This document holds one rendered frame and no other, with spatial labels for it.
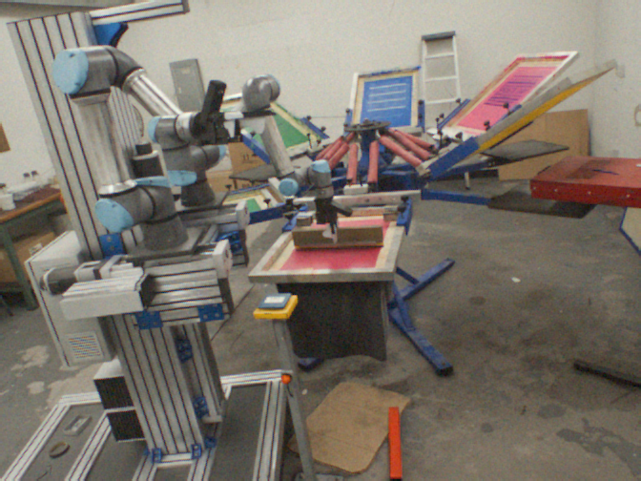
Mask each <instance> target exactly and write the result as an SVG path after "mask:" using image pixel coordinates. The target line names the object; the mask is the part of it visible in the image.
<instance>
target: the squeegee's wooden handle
mask: <svg viewBox="0 0 641 481"><path fill-rule="evenodd" d="M326 229H327V227H321V228H301V229H293V230H292V236H293V242H294V246H300V244H315V243H334V242H333V239H330V238H326V237H324V236H323V231H325V230H326ZM336 234H337V241H336V243H337V242H360V241H375V242H376V243H383V226H382V225H381V224H376V225H357V226H339V227H336Z"/></svg>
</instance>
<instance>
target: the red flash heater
mask: <svg viewBox="0 0 641 481"><path fill-rule="evenodd" d="M637 164H641V158H633V157H577V156H567V157H565V158H563V159H561V160H560V161H558V162H557V163H555V164H554V165H552V166H551V167H549V168H547V169H546V170H545V171H543V172H541V173H540V174H538V175H536V176H535V177H533V178H531V179H530V180H529V190H530V191H531V198H532V199H549V200H560V201H570V202H580V203H590V204H601V205H611V206H622V207H632V208H641V167H637V166H636V165H637ZM592 169H598V170H604V171H610V172H615V174H619V175H612V174H611V173H606V172H600V171H594V170H592Z"/></svg>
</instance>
